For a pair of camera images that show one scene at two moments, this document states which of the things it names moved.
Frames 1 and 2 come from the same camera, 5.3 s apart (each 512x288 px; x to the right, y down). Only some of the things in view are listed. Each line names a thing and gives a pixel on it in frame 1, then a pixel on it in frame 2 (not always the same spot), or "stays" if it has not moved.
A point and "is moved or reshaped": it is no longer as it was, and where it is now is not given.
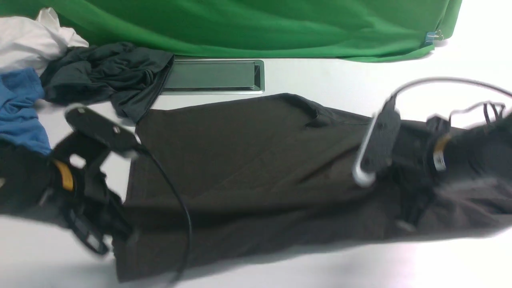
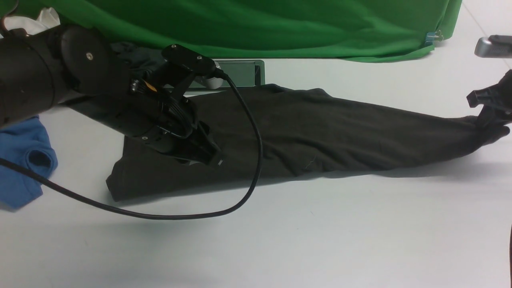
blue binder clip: x=431 y=37 stays
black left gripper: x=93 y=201 → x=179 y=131
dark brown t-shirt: x=216 y=185 is moved or reshaped
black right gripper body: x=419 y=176 → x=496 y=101
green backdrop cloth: x=337 y=30 stays
